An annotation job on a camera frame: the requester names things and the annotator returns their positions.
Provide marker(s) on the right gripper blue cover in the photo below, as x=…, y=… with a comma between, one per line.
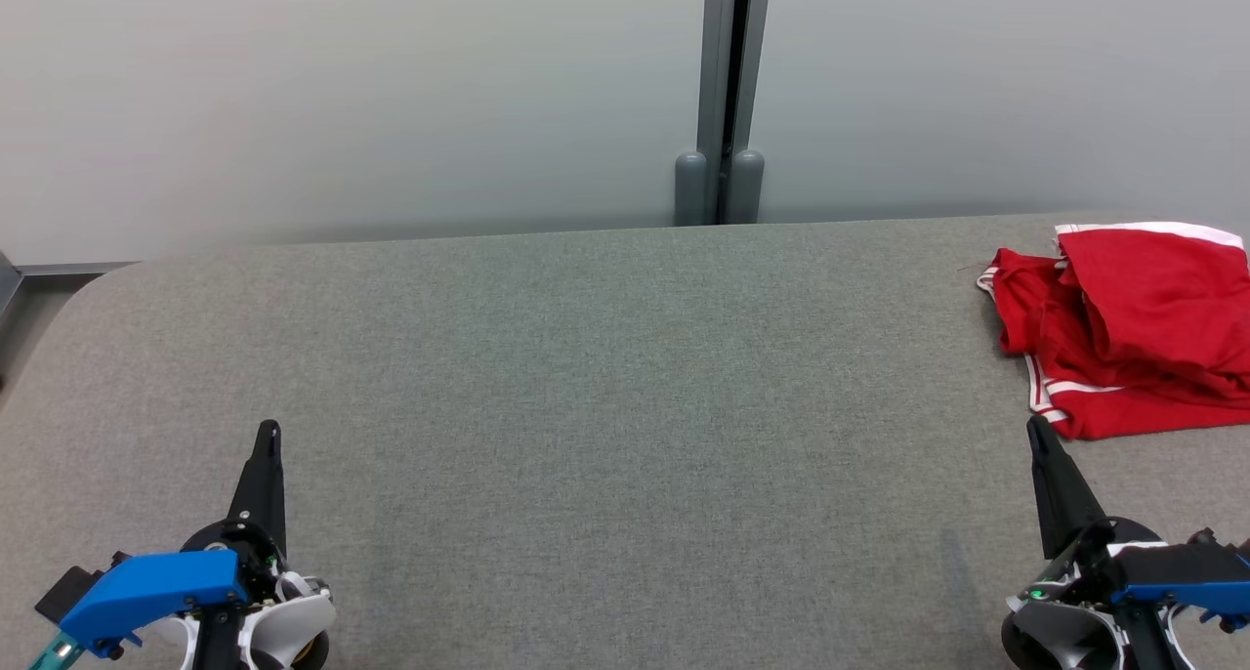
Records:
x=1172, y=577

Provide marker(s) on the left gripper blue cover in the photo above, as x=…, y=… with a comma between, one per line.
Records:
x=156, y=587

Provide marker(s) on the red basketball jersey number 23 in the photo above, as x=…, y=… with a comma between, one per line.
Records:
x=1123, y=416

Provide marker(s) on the red shorts with white band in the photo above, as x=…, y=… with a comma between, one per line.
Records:
x=1162, y=299

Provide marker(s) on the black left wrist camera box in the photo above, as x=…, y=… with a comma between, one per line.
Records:
x=68, y=592

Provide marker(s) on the grey metal frame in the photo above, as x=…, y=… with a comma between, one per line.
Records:
x=29, y=272

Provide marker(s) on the wide grey partition post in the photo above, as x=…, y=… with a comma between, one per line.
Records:
x=723, y=64

